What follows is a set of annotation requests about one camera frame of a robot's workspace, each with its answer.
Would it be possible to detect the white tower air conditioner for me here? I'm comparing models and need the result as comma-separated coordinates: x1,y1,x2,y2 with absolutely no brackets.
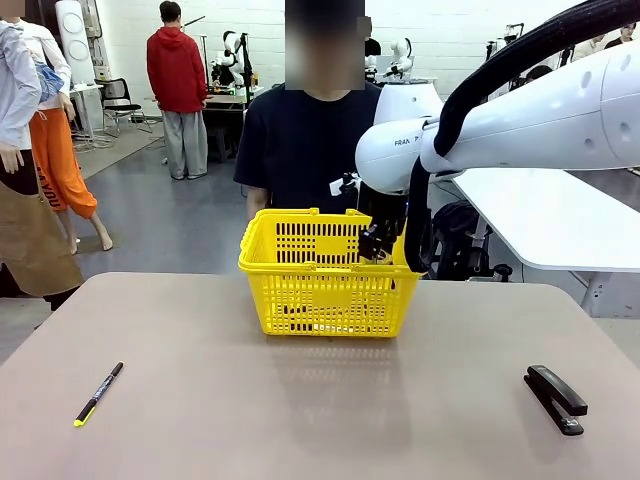
54,0,96,84

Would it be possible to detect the figure in orange trousers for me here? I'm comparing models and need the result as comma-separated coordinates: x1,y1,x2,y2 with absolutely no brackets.
19,19,115,256

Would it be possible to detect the black backpack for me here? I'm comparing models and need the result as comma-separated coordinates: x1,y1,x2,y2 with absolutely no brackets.
430,201,494,281

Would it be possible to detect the person in navy T-shirt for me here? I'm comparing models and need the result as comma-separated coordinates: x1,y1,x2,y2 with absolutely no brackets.
233,0,396,216

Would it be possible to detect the person in red hoodie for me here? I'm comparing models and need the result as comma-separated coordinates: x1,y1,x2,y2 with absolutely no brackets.
146,0,210,181

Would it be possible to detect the large white table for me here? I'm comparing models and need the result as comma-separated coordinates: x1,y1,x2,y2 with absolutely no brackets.
449,167,640,275

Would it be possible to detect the black pen with yellow cap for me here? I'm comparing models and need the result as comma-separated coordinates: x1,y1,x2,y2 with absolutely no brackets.
73,361,125,428

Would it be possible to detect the figure in light blue shirt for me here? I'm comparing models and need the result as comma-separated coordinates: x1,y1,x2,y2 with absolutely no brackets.
0,0,85,312

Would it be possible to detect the yellow plastic shopping basket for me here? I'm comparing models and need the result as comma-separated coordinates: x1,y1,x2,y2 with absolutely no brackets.
237,207,426,339

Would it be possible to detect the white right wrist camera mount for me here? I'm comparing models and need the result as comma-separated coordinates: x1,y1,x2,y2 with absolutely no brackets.
328,172,362,197

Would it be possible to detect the black office chair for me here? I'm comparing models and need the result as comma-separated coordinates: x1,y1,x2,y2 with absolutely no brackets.
94,77,154,137

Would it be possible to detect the person's right forearm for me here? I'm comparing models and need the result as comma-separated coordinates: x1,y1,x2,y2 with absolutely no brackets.
246,187,274,225

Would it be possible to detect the black stapler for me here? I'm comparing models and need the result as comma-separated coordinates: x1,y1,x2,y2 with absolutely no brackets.
523,364,589,437

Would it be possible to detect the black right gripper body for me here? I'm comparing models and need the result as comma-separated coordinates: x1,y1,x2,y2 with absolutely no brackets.
357,182,409,242

